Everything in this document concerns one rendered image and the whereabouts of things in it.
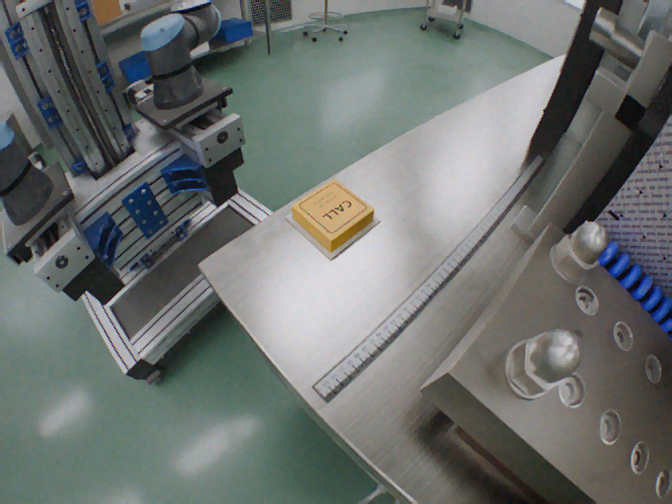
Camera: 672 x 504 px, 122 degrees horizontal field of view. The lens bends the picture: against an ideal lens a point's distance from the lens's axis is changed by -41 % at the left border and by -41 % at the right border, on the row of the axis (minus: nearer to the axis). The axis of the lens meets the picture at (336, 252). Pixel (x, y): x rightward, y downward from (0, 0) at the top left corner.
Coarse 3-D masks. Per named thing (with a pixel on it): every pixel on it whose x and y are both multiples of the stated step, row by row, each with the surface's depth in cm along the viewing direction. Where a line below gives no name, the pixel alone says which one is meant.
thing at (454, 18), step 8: (464, 0) 298; (432, 8) 370; (440, 8) 352; (448, 8) 345; (456, 8) 358; (464, 8) 359; (432, 16) 334; (440, 16) 338; (448, 16) 345; (456, 16) 352; (424, 24) 349; (456, 32) 339
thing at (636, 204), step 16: (656, 144) 13; (656, 160) 14; (640, 176) 16; (656, 176) 14; (624, 192) 18; (640, 192) 16; (656, 192) 15; (608, 208) 19; (624, 208) 18; (640, 208) 17; (656, 208) 16; (608, 224) 20; (624, 224) 19; (640, 224) 17; (656, 224) 16; (608, 240) 21; (624, 240) 19; (640, 240) 18; (656, 240) 17; (640, 256) 18; (656, 256) 17; (656, 272) 18
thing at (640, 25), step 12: (624, 0) 46; (636, 0) 42; (648, 0) 39; (660, 0) 35; (624, 12) 49; (636, 12) 45; (648, 12) 42; (660, 12) 38; (624, 24) 51; (636, 24) 48; (648, 24) 44; (660, 24) 41; (612, 60) 63; (612, 72) 66; (624, 72) 62
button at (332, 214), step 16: (320, 192) 37; (336, 192) 37; (352, 192) 37; (304, 208) 36; (320, 208) 36; (336, 208) 36; (352, 208) 36; (368, 208) 36; (304, 224) 36; (320, 224) 34; (336, 224) 34; (352, 224) 34; (320, 240) 35; (336, 240) 34
